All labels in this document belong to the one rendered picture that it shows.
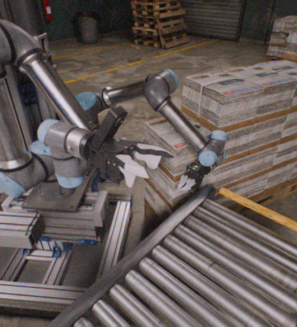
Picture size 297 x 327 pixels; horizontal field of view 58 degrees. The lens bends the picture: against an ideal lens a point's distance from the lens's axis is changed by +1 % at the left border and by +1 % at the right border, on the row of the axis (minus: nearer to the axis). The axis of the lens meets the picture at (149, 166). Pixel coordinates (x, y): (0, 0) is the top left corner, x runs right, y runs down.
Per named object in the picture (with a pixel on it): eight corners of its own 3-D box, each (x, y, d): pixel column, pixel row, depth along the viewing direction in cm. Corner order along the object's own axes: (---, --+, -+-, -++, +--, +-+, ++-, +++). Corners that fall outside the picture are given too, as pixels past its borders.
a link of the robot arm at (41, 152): (75, 168, 111) (69, 139, 103) (49, 186, 102) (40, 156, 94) (53, 159, 116) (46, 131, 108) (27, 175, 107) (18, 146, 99)
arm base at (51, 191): (32, 200, 109) (26, 181, 104) (48, 178, 122) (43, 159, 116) (69, 203, 108) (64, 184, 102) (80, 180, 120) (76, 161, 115)
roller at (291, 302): (176, 232, 106) (180, 221, 105) (304, 315, 80) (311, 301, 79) (169, 235, 102) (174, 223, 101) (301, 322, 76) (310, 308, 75)
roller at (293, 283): (184, 225, 109) (190, 214, 109) (309, 302, 84) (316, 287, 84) (179, 223, 105) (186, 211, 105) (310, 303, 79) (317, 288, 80)
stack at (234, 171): (143, 215, 215) (141, 120, 167) (250, 174, 261) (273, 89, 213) (168, 251, 188) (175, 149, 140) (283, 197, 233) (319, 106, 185)
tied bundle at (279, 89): (214, 103, 190) (220, 69, 177) (245, 96, 201) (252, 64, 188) (255, 124, 163) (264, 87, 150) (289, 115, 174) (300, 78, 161)
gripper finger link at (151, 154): (171, 168, 67) (135, 165, 68) (174, 147, 64) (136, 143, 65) (171, 174, 65) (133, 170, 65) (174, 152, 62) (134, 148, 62)
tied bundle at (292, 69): (244, 96, 201) (251, 64, 188) (273, 89, 213) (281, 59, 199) (288, 115, 174) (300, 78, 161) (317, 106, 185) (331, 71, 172)
